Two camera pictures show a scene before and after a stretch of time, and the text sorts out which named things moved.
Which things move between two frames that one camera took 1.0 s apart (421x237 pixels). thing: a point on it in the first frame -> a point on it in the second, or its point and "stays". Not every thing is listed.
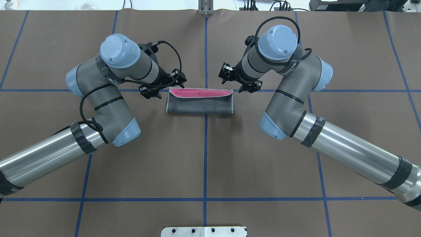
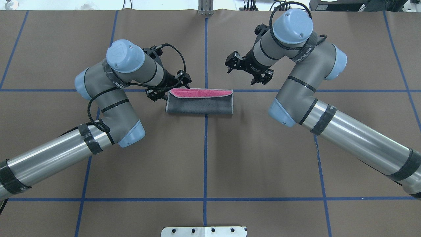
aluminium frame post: x=206 y=7 stays
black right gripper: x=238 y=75 -> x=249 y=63
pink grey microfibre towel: x=199 y=101 stays
